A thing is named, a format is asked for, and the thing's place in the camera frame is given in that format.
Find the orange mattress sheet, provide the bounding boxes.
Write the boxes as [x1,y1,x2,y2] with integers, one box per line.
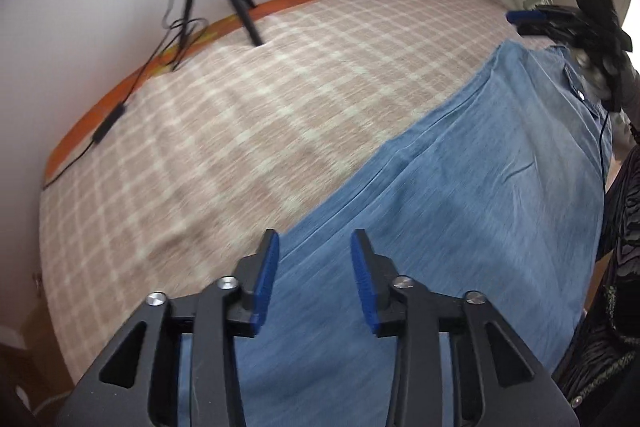
[44,0,446,188]

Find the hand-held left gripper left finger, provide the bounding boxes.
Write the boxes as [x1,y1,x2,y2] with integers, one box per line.
[55,229,280,427]

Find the black ring light cable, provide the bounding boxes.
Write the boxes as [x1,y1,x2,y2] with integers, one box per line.
[41,0,211,190]

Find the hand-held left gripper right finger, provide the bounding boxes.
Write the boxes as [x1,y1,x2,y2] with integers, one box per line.
[350,229,581,427]

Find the blue denim pants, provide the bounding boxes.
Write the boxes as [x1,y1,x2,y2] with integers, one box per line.
[180,39,616,427]

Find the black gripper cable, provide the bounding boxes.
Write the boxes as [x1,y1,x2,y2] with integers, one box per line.
[597,107,613,188]

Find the person's dark patterned clothing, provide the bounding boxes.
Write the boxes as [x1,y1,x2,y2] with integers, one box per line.
[550,147,640,427]

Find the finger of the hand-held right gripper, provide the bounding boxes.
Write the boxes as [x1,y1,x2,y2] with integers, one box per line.
[516,23,556,38]
[506,8,548,25]

